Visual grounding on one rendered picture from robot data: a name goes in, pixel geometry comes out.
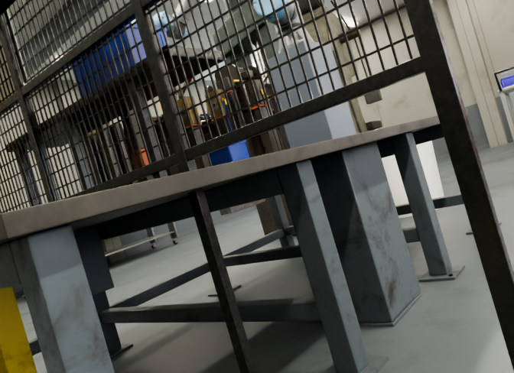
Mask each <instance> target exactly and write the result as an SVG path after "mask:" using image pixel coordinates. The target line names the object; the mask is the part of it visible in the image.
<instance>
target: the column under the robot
mask: <svg viewBox="0 0 514 373"><path fill-rule="evenodd" d="M311 164H312V167H313V170H314V175H315V177H316V180H317V185H318V188H319V191H320V195H321V198H322V200H323V204H324V208H325V211H326V214H327V218H328V222H329V224H330V229H331V231H332V234H333V239H334V242H335V245H336V247H337V252H338V255H339V258H340V263H341V265H342V268H343V272H344V276H345V278H346V283H347V286H348V288H349V292H350V296H351V299H352V301H353V306H354V310H355V312H356V317H357V319H358V322H359V326H395V324H396V323H397V322H398V321H399V320H400V319H401V318H402V317H403V316H404V315H405V314H406V313H407V312H408V311H409V310H410V309H411V308H412V306H413V305H414V304H415V303H416V302H417V301H418V300H419V299H420V298H421V296H422V295H423V292H421V290H420V287H419V284H418V280H417V277H416V274H415V269H414V267H413V264H412V260H411V256H410V254H409V251H408V246H407V243H406V240H405V236H404V233H403V231H402V226H401V223H400V220H399V215H398V213H397V210H396V207H395V203H394V199H393V197H392V192H391V190H390V186H389V182H388V179H387V176H386V172H385V169H384V166H383V163H382V158H381V156H380V153H379V149H378V145H377V143H376V141H374V142H372V143H368V144H364V145H360V146H357V147H354V148H349V149H346V150H343V151H338V152H336V153H332V154H328V155H326V156H323V157H319V158H316V159H313V160H311Z"/></svg>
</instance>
